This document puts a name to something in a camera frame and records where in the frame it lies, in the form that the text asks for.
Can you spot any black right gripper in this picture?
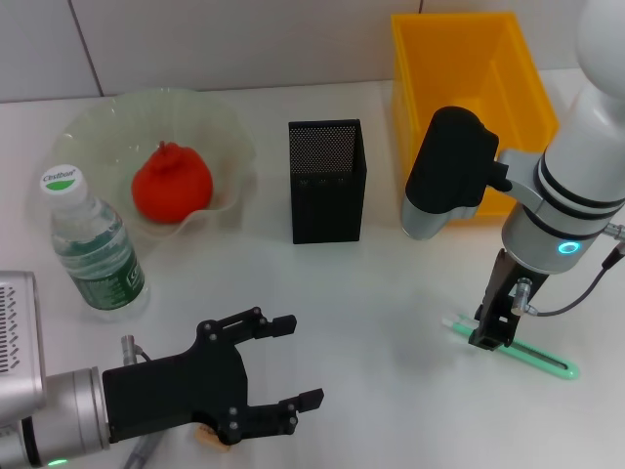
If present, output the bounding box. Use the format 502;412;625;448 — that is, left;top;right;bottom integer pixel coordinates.
468;247;552;352

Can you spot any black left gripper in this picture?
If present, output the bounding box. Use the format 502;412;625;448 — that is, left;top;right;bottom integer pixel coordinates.
101;306;326;446

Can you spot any mint green utility knife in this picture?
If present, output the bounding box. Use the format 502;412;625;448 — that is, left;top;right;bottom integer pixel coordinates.
441;316;581;381

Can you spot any clear green-label water bottle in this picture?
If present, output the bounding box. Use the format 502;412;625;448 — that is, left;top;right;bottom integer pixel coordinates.
39;165;150;322

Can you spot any beige eraser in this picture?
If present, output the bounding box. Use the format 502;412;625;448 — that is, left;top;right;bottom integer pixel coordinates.
194;423;230;449

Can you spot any black mesh pen holder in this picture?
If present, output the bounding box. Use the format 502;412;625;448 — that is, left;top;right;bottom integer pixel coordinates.
287;118;367;244

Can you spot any silver metal pen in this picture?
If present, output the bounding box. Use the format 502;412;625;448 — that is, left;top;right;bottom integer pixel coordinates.
121;434;163;469

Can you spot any pale green glass fruit plate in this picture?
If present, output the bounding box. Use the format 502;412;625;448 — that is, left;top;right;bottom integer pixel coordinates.
51;86;258;241

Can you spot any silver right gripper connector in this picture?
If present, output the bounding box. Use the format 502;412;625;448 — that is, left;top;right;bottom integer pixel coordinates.
510;277;534;315

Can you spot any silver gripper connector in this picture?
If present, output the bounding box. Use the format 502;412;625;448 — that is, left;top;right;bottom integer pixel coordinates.
120;334;152;366
510;277;534;315

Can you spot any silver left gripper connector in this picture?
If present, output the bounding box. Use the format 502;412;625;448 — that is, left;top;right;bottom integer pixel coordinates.
120;334;152;366

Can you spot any yellow plastic bin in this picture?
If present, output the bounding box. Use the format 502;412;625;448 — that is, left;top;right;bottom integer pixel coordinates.
390;12;561;227

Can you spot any dark right gripper cable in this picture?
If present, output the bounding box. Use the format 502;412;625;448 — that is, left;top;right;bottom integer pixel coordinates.
524;222;625;318

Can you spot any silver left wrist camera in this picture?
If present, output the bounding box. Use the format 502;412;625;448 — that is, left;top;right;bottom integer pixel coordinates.
0;271;49;422

